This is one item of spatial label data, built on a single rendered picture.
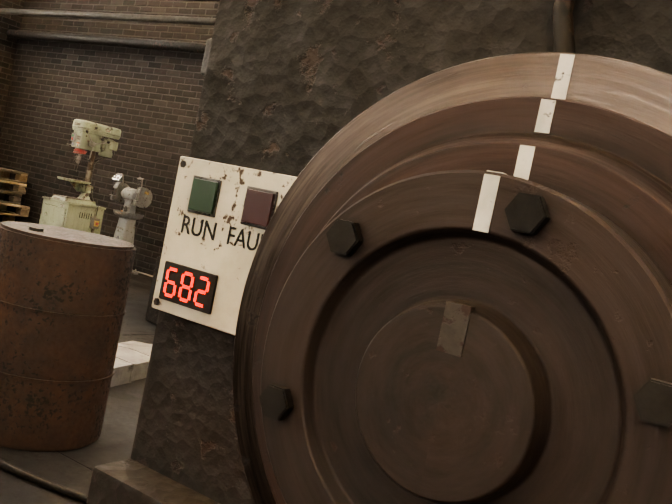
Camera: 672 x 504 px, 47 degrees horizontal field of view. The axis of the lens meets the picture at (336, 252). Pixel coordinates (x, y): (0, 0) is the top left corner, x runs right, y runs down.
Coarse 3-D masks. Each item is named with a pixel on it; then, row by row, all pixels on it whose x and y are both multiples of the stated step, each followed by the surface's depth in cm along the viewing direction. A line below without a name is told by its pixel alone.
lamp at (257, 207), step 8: (248, 192) 83; (256, 192) 82; (264, 192) 81; (248, 200) 82; (256, 200) 82; (264, 200) 81; (272, 200) 81; (248, 208) 82; (256, 208) 82; (264, 208) 81; (248, 216) 82; (256, 216) 82; (264, 216) 81; (256, 224) 82; (264, 224) 81
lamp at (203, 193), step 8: (192, 184) 87; (200, 184) 86; (208, 184) 86; (216, 184) 85; (192, 192) 87; (200, 192) 86; (208, 192) 86; (216, 192) 85; (192, 200) 87; (200, 200) 86; (208, 200) 86; (192, 208) 87; (200, 208) 86; (208, 208) 85
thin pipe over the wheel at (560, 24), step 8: (560, 0) 66; (568, 0) 66; (560, 8) 66; (568, 8) 66; (552, 16) 67; (560, 16) 65; (568, 16) 65; (552, 24) 67; (560, 24) 65; (568, 24) 65; (560, 32) 65; (568, 32) 65; (560, 40) 65; (568, 40) 65; (560, 48) 65; (568, 48) 64
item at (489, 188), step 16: (560, 64) 52; (560, 80) 52; (560, 96) 52; (544, 112) 51; (544, 128) 51; (528, 160) 49; (496, 176) 45; (528, 176) 49; (480, 192) 46; (496, 192) 45; (480, 208) 46; (480, 224) 46
